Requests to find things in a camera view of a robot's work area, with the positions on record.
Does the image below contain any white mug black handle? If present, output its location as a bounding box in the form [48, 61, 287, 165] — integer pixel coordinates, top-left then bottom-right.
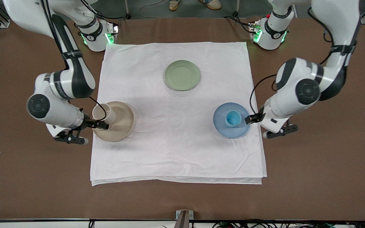
[93, 104, 117, 125]

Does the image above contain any light blue cup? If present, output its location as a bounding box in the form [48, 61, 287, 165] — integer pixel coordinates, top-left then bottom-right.
[225, 110, 242, 128]

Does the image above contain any beige plate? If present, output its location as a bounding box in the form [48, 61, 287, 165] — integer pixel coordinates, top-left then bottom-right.
[92, 101, 135, 142]

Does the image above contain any blue plate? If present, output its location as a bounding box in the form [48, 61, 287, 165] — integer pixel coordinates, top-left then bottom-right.
[213, 102, 252, 139]

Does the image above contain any green plate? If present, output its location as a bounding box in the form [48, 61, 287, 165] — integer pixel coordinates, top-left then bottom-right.
[164, 60, 201, 91]

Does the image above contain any white cloth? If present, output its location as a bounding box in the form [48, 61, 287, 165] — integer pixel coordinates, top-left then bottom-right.
[90, 42, 267, 186]

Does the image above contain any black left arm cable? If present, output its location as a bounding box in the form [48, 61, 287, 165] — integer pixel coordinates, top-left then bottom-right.
[249, 7, 357, 116]

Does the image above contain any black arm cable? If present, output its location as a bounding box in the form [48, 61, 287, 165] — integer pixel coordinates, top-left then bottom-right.
[42, 0, 121, 121]
[249, 7, 357, 116]

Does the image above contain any black base cable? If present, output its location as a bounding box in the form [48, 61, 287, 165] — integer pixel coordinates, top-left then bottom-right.
[223, 11, 253, 33]

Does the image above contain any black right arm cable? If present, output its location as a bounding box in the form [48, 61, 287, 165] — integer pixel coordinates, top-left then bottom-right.
[42, 0, 121, 121]

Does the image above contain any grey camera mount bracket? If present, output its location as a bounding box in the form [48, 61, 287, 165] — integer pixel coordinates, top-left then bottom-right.
[174, 210, 194, 228]

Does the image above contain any white floor cable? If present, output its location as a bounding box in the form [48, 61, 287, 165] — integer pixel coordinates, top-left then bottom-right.
[138, 0, 168, 18]

